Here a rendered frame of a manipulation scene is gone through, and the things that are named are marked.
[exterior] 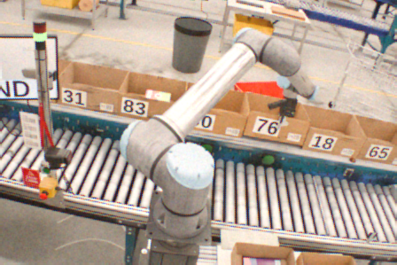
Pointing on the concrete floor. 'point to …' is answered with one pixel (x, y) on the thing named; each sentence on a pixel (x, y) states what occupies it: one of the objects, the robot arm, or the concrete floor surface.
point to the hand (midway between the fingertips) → (277, 127)
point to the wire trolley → (358, 80)
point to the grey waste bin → (190, 43)
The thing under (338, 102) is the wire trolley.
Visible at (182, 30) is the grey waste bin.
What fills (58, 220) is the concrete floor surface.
